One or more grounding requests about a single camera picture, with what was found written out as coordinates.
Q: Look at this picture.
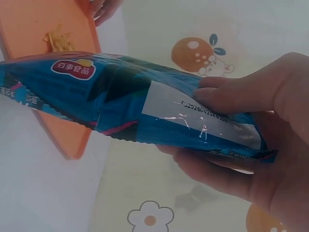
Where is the person's right hand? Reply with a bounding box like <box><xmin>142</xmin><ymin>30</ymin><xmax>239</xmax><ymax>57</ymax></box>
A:
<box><xmin>156</xmin><ymin>51</ymin><xmax>309</xmax><ymax>232</ymax></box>

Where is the person's left hand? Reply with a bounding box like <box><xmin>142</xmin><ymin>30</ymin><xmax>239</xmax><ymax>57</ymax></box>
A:
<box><xmin>76</xmin><ymin>0</ymin><xmax>122</xmax><ymax>28</ymax></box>

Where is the orange plastic tray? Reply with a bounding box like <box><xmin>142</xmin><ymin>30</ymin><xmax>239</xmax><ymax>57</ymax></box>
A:
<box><xmin>0</xmin><ymin>0</ymin><xmax>102</xmax><ymax>160</ymax></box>

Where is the blue snack packet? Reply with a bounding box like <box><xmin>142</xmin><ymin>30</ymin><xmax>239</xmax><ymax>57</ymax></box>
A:
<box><xmin>0</xmin><ymin>51</ymin><xmax>280</xmax><ymax>163</ymax></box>

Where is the pile of yellow chip crumbs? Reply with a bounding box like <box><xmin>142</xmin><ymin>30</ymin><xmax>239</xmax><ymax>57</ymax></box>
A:
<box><xmin>42</xmin><ymin>22</ymin><xmax>76</xmax><ymax>53</ymax></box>

